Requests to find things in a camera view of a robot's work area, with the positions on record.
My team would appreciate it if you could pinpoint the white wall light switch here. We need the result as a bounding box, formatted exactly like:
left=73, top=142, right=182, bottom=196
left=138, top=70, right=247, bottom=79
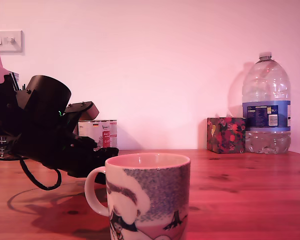
left=0, top=30, right=24, bottom=53

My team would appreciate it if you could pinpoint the large clear water bottle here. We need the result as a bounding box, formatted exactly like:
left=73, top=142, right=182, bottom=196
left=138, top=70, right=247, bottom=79
left=241, top=51, right=292, bottom=155

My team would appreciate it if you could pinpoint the floral tissue box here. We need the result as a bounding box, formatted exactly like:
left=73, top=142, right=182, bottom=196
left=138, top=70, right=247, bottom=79
left=206, top=116, right=247, bottom=155

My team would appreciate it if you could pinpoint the black looping cable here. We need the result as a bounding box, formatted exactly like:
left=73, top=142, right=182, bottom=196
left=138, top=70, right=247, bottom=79
left=16, top=154, right=63, bottom=191

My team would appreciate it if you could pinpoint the white printed cardboard box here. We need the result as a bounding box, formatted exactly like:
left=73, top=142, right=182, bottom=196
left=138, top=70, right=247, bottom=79
left=77, top=119, right=118, bottom=150

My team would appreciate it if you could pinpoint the white illustrated ceramic mug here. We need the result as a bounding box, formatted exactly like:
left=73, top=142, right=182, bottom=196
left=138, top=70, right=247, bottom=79
left=84, top=152, right=191, bottom=240

